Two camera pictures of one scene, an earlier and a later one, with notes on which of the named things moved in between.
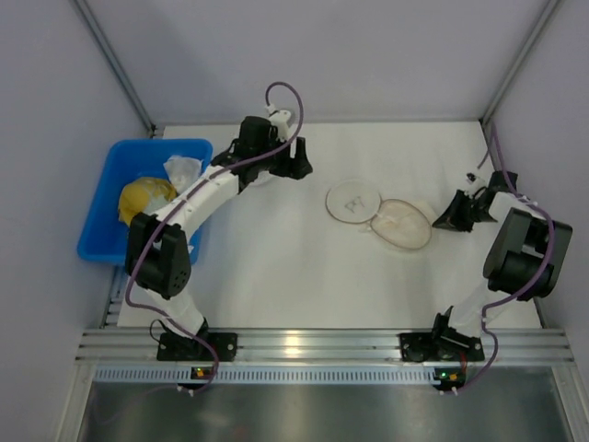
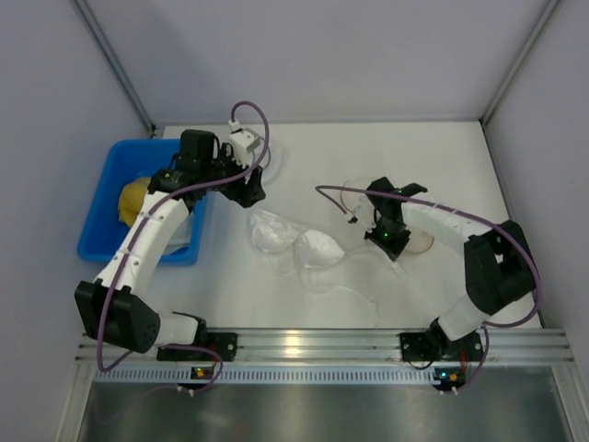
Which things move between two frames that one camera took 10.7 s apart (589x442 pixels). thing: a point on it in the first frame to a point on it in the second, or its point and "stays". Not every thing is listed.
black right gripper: (472, 208) to (394, 240)
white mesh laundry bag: (403, 223) stays
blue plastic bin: (105, 237) stays
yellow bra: (143, 195) stays
